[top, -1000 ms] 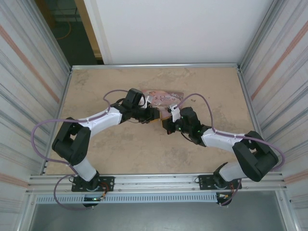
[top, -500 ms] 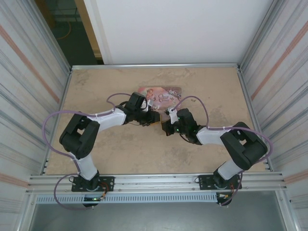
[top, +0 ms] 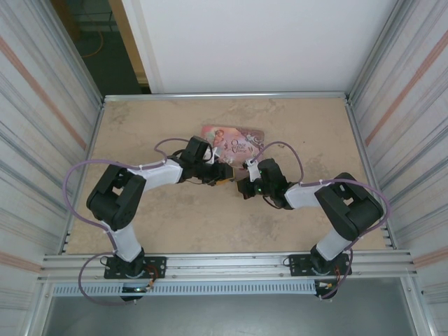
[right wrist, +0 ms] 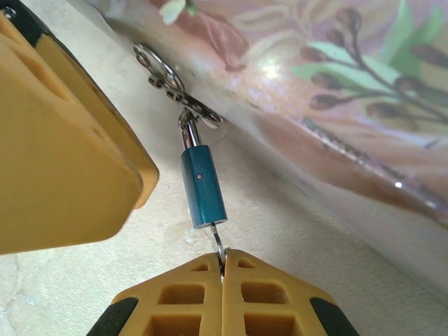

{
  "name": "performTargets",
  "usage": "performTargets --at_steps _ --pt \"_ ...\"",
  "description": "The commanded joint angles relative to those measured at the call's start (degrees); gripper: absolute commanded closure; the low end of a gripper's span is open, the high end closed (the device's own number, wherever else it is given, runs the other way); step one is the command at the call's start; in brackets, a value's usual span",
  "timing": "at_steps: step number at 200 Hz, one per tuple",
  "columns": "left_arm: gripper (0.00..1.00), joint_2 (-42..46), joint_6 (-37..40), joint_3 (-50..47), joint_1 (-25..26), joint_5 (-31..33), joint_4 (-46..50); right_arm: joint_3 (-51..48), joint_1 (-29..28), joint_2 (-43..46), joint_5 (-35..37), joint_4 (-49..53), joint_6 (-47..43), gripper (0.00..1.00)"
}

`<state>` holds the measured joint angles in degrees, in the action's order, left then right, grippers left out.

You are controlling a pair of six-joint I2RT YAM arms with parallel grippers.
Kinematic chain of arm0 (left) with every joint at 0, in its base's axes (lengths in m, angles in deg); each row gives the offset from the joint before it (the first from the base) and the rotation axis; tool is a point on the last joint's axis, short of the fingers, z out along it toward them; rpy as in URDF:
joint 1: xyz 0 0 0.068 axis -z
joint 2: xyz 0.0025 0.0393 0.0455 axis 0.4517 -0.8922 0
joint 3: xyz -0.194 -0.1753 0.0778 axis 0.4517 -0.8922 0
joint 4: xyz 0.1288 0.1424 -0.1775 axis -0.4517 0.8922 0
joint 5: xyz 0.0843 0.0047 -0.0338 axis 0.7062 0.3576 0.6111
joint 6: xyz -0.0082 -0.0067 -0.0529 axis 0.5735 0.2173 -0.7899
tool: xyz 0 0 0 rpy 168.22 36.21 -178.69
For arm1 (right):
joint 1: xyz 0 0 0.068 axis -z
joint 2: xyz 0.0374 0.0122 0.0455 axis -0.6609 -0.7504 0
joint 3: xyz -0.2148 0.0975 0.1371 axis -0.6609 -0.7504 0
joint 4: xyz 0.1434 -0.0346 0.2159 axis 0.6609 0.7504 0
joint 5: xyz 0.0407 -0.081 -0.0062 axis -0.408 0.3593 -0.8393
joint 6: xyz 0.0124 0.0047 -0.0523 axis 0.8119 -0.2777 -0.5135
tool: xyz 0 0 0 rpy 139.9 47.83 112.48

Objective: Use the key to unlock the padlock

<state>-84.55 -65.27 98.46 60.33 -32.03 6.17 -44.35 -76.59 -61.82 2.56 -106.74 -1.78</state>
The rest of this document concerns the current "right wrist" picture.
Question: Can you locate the blue padlock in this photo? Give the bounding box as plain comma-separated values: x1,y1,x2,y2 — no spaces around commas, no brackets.
176,106,230,231

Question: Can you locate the silver key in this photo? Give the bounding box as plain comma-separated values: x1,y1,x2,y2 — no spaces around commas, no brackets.
209,222,232,284

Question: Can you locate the silver box latch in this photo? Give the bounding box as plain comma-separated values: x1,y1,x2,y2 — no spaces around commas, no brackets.
132,43,225,130

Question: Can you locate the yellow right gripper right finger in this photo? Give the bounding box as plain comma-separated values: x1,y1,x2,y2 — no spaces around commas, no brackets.
221,248,360,336

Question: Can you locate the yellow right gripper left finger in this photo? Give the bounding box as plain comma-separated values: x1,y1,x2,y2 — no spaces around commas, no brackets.
85,253,225,336

